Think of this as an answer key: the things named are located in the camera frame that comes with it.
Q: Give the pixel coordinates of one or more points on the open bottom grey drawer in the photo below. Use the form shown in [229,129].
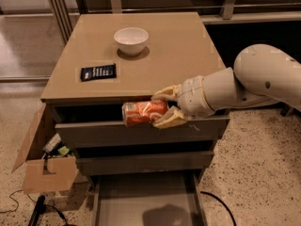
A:
[148,199]

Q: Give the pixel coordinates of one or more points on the black snack packet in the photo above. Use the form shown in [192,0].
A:
[98,72]

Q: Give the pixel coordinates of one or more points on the brown cardboard box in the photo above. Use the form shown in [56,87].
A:
[43,175]

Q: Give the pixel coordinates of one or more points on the grey packet in box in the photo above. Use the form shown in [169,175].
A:
[52,144]

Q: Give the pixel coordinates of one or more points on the tan drawer cabinet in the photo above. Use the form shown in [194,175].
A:
[178,48]

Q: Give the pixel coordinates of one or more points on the white ceramic bowl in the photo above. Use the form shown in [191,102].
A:
[131,40]

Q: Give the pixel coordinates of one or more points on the black power strip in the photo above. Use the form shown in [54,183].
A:
[39,209]

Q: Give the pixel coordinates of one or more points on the green packet in box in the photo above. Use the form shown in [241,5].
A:
[63,151]

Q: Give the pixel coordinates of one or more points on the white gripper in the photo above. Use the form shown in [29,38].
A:
[193,97]

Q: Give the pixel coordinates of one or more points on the red coke can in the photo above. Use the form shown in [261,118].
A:
[143,112]

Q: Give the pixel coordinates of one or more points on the top grey drawer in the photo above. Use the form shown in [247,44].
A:
[115,133]

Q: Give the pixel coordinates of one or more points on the small grey floor device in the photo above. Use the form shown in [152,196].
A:
[287,110]

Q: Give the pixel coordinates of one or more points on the middle grey drawer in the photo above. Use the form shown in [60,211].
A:
[144,163]

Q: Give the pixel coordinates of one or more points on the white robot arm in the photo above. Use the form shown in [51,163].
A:
[261,75]

